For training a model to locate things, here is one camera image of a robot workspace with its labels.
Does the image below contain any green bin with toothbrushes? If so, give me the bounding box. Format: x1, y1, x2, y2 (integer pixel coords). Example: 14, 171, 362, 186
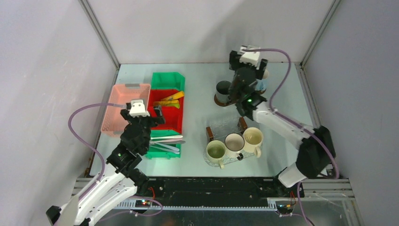
145, 130, 181, 159

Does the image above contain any cream mug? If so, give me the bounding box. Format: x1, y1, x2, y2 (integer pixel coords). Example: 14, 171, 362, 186
243, 127, 263, 158

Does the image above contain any white ribbed mug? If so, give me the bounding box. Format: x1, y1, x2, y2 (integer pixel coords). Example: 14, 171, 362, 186
224, 133, 245, 161

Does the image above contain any black mug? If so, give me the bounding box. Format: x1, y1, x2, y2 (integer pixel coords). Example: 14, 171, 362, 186
216, 81, 231, 95

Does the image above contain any brown wooden oval tray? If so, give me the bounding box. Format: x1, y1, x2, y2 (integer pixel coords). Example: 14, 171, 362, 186
214, 94, 237, 107

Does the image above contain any light blue mug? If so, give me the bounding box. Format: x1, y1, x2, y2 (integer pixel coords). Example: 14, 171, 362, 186
256, 69, 270, 94

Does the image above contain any clear textured oval tray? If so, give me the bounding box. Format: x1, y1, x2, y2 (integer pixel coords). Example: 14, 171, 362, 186
203, 140, 260, 169

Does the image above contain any clear holder with brown ends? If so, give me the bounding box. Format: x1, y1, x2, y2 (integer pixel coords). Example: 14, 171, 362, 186
206, 117, 248, 143

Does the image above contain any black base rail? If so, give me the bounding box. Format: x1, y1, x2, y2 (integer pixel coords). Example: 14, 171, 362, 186
74, 176, 353, 213

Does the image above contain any red plastic bin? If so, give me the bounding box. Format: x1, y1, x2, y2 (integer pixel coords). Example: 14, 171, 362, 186
147, 89, 184, 133

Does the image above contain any green bin at back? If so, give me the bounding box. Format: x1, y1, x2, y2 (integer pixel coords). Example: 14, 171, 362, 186
151, 72, 185, 91

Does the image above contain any white toothbrush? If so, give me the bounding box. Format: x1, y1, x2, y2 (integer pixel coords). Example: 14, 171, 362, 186
151, 135, 183, 140

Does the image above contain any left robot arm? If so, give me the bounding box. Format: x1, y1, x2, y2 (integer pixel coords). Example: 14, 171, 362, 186
46, 101, 166, 226

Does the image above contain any green mug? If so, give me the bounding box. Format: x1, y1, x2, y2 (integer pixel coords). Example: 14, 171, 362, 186
206, 140, 226, 169

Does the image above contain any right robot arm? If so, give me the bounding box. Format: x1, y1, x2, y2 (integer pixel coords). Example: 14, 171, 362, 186
229, 46, 339, 197

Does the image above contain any pink perforated basket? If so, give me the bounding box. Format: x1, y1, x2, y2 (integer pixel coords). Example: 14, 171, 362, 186
101, 83, 151, 137

